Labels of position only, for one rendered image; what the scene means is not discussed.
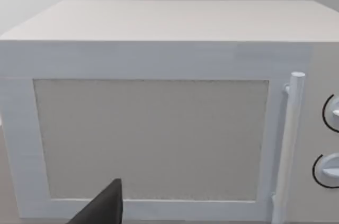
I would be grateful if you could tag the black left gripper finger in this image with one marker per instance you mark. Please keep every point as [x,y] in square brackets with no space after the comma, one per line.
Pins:
[107,205]

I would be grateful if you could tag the white microwave door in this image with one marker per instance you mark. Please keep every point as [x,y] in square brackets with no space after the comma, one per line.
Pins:
[148,134]

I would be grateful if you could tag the pale microwave oven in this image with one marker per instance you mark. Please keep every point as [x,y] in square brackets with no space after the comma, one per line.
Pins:
[185,22]

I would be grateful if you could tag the white microwave knob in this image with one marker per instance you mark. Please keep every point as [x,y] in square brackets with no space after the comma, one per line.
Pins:
[328,171]
[334,112]

